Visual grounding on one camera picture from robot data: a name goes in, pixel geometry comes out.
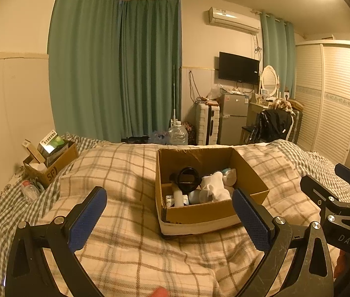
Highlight wall cable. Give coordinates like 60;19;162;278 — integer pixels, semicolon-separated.
189;71;202;102

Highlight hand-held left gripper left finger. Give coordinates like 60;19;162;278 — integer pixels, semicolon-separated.
5;186;108;297

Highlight black round container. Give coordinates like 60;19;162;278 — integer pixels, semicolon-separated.
169;167;201;193

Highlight large clear water jug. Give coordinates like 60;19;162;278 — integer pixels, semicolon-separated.
167;121;188;145

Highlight silver small fridge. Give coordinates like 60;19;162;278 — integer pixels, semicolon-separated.
218;93;250;145

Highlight dressing table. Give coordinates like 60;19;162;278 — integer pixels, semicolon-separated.
247;99;276;127

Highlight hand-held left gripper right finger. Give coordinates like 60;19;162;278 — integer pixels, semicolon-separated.
231;187;342;297

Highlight white oval mirror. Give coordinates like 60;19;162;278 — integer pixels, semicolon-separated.
261;66;279;96

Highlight black wall television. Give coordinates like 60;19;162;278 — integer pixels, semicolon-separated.
218;51;260;84

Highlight narrow green curtain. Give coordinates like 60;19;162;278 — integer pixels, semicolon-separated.
260;9;296;99

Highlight wide green curtain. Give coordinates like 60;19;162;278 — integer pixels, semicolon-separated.
48;0;123;143

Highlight floral bag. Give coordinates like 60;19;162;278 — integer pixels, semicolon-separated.
181;122;197;145

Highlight white air conditioner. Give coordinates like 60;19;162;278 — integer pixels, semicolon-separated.
208;6;261;34

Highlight large cardboard box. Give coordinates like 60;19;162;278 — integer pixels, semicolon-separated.
155;147;270;239

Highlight white lace cloth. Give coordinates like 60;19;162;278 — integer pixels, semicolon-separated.
210;171;232;201

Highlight white sock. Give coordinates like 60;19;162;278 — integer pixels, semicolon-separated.
199;175;218;204

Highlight person's right hand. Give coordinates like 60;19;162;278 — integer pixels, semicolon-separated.
333;249;350;281

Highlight white chair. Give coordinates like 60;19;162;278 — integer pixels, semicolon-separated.
241;110;295;145

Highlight black jacket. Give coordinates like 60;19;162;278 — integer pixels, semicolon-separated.
249;109;293;144

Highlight green printed carton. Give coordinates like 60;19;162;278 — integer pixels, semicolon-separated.
37;129;69;158

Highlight white suitcase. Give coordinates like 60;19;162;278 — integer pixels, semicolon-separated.
195;102;220;145

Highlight clear plastic bottle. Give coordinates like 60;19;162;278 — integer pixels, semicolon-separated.
21;179;41;201

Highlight white louvred wardrobe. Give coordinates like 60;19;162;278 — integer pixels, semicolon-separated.
295;40;350;164

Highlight white pole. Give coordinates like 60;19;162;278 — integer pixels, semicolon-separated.
172;65;177;130

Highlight small cardboard box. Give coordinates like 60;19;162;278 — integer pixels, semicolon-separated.
23;141;80;189

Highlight black object behind bed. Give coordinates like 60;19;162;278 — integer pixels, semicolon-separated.
121;135;149;144

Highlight white plastic bottle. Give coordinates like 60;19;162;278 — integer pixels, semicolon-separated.
173;182;184;207

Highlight long beige carton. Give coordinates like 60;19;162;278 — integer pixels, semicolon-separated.
22;140;46;164

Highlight crumpled clear plastic bottles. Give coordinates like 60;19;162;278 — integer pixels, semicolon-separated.
149;130;168;144

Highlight dark checked suitcase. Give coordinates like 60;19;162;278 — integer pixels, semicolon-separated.
288;99;304;144

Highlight green checked bed sheet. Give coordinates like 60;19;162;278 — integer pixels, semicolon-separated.
0;133;350;273

